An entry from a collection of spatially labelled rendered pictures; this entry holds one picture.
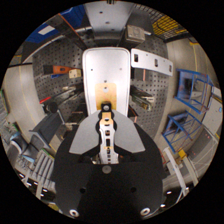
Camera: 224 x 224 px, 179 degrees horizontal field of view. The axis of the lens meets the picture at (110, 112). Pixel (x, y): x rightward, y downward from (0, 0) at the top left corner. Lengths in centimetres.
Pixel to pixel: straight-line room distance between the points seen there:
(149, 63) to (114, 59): 18
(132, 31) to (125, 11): 14
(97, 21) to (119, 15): 7
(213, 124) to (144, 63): 787
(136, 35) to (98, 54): 19
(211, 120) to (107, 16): 802
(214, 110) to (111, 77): 780
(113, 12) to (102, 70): 25
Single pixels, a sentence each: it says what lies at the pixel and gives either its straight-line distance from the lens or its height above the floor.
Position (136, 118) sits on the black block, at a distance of 46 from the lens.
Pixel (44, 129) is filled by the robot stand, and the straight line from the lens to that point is 72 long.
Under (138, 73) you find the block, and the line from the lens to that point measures 40.
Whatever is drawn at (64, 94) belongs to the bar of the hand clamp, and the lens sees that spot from 26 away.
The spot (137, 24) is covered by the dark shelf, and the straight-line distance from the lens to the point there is 46.
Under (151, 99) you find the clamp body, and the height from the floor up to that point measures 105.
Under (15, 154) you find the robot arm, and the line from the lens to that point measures 62.
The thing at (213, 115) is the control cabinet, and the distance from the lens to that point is 790.
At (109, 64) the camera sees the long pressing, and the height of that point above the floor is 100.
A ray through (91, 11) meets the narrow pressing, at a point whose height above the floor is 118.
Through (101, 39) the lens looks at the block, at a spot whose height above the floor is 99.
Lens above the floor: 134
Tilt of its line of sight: 61 degrees down
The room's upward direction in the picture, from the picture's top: 174 degrees clockwise
